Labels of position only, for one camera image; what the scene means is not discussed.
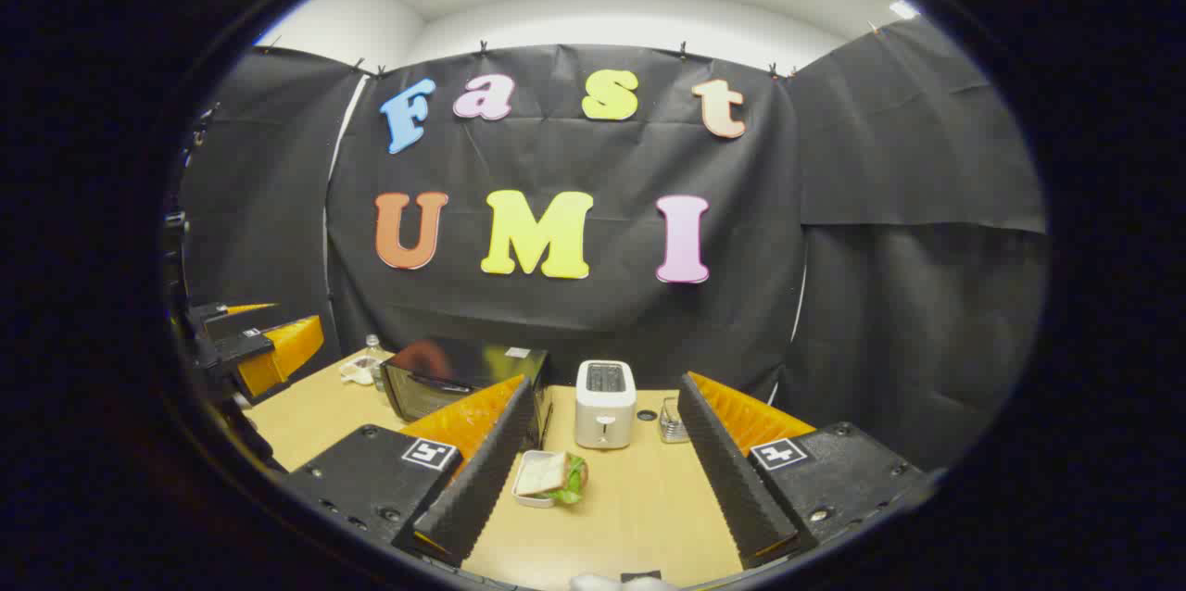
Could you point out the white rectangular dish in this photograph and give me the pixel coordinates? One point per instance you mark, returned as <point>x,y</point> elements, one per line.
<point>521,491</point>

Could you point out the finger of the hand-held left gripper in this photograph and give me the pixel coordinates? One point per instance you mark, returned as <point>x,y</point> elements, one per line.
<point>239,345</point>
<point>222,310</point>

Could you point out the lettuce sandwich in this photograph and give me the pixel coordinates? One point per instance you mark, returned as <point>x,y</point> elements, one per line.
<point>547,475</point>

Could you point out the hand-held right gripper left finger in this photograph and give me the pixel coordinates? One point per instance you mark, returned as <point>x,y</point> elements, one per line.
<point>491,471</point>

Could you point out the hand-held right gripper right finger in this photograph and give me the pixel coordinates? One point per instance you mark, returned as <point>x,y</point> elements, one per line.
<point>727,480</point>

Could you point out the black electric oven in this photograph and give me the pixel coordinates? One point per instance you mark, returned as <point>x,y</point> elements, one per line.
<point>463,364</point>

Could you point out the black backdrop cloth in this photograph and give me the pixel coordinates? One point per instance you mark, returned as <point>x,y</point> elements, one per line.
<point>602,313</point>

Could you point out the clear plastic water bottle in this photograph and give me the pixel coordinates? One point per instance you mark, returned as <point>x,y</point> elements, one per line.
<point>372,345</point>

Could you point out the white toaster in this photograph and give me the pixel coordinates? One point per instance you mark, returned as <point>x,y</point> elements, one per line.
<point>605,406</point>

